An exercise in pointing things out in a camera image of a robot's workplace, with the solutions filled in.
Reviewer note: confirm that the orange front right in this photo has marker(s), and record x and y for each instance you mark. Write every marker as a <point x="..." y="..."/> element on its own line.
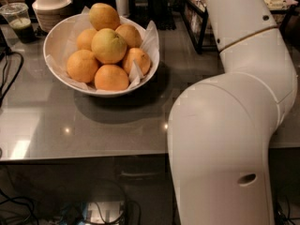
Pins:
<point x="138" y="56"/>

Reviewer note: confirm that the yellowish orange top back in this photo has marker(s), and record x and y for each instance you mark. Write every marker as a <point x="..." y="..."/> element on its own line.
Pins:
<point x="103" y="16"/>

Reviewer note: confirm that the black wire snack basket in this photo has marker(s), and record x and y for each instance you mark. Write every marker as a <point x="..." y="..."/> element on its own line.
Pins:
<point x="195" y="19"/>

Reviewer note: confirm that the plastic cup green drink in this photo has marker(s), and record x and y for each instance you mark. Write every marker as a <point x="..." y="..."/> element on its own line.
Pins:
<point x="16" y="15"/>

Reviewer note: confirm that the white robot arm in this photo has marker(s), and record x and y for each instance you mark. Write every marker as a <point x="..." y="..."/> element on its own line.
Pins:
<point x="220" y="128"/>

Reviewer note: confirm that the white ceramic bowl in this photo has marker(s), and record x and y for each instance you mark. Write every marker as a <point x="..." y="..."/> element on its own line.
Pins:
<point x="56" y="38"/>

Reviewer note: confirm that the stack of paper bowls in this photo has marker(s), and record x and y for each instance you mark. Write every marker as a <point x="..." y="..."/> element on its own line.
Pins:
<point x="51" y="12"/>

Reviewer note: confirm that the orange left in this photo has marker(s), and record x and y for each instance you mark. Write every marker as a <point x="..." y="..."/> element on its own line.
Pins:
<point x="82" y="66"/>

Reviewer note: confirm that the black ribbed container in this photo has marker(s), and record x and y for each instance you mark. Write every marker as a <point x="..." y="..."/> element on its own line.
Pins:
<point x="160" y="14"/>

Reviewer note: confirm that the orange right back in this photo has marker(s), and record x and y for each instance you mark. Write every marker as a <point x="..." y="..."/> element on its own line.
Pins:
<point x="130" y="34"/>

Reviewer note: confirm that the greenish orange centre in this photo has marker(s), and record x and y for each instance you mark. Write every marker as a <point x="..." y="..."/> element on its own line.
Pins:
<point x="108" y="46"/>

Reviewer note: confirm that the orange front centre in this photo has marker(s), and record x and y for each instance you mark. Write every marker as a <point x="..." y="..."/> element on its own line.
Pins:
<point x="111" y="78"/>

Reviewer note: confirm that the orange hidden back left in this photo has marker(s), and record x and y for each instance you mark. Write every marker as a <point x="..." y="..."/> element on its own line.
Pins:
<point x="84" y="39"/>

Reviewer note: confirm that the white paper bowl liner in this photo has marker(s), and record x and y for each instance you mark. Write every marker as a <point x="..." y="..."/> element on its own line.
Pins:
<point x="151" y="36"/>

